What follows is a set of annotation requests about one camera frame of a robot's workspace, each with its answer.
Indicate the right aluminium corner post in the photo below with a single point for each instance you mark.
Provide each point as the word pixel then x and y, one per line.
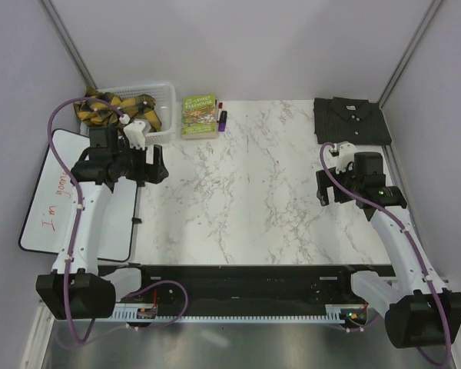
pixel 410 50

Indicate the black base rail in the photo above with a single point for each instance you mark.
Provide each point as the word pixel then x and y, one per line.
pixel 251 290

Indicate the white plastic basket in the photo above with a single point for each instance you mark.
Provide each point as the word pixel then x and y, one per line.
pixel 164 94

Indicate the white slotted cable duct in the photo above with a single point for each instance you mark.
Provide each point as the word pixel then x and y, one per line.
pixel 138 313

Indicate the red capped marker pen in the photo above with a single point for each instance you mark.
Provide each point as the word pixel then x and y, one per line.
pixel 218 111

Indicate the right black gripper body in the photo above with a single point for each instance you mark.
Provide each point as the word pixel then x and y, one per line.
pixel 346 179

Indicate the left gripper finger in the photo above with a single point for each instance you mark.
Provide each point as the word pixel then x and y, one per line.
pixel 157 155
pixel 159 175

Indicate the yellow plaid long sleeve shirt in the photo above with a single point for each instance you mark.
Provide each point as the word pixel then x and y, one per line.
pixel 95 114

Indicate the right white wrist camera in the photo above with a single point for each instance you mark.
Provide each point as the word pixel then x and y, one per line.
pixel 344 153

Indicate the folded dark striped shirt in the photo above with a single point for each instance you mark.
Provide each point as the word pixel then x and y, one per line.
pixel 357 121

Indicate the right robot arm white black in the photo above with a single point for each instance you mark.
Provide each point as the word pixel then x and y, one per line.
pixel 420 310

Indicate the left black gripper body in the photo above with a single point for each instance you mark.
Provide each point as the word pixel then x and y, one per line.
pixel 141 171

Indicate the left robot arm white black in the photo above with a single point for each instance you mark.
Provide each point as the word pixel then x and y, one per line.
pixel 74 289

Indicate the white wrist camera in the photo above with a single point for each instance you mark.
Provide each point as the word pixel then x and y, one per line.
pixel 135 132
pixel 344 153

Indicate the purple highlighter marker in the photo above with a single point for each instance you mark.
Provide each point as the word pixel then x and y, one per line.
pixel 222 121

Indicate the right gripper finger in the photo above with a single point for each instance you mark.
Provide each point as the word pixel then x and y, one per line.
pixel 322 179
pixel 323 196

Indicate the aluminium corner post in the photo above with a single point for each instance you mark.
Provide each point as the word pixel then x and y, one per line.
pixel 410 50
pixel 67 41

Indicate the green treehouse book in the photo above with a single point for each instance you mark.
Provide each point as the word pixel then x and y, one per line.
pixel 199 117

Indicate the left aluminium corner post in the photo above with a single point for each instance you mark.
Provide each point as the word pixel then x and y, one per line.
pixel 67 41

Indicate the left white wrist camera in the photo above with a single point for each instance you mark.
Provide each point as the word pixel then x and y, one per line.
pixel 135 132

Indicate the whiteboard with red writing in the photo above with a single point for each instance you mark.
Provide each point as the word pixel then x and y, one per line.
pixel 45 224

